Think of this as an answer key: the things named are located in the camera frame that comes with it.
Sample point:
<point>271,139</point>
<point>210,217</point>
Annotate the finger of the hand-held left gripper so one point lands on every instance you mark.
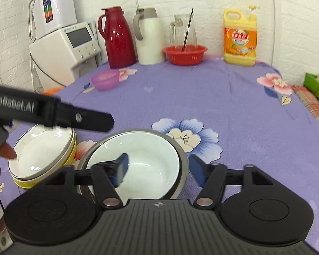
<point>85,118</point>

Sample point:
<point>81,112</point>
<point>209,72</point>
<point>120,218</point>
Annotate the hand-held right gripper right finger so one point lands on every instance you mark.
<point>198,172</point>

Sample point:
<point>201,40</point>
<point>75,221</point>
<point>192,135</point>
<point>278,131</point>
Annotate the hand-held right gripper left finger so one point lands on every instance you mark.
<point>122,170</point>

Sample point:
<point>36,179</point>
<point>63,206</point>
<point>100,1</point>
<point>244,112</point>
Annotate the stainless steel bowl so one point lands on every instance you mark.
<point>184,162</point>

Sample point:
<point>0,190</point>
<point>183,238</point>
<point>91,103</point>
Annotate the white plate with flower print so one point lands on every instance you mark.
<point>73,143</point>

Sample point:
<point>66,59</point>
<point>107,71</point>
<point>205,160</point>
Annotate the person's left hand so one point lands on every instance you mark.
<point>6,152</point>

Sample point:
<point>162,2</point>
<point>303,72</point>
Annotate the orange plastic basin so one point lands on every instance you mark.
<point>51,91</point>

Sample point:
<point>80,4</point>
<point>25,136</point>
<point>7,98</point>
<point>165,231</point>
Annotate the purple plastic bowl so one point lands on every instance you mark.
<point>105,81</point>

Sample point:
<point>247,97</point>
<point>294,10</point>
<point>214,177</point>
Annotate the white water dispenser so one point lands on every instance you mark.
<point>58,61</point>

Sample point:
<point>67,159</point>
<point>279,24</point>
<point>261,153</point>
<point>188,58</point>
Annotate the purple floral tablecloth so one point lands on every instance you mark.
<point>228,106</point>

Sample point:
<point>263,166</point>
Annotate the red thermos jug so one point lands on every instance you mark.
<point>119,42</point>

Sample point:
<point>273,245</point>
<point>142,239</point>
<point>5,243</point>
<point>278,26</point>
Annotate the white thermos jug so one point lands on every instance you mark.
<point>151,39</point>

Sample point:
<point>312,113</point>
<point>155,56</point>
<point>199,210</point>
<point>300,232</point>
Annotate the white water purifier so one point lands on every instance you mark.
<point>59,10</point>

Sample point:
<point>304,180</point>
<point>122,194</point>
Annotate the red plastic basket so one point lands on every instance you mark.
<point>184,55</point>

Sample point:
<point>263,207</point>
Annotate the glass pitcher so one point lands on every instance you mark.
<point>179,32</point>

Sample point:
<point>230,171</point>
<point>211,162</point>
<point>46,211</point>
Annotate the red patterned cloth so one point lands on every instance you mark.
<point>309,101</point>

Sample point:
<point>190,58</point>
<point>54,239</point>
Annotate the yellow detergent bottle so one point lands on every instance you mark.
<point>240,45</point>

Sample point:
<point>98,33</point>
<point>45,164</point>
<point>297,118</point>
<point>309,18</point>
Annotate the black stirring stick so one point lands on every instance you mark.
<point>187,30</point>

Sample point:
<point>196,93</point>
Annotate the green tissue box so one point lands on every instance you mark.
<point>315,85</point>

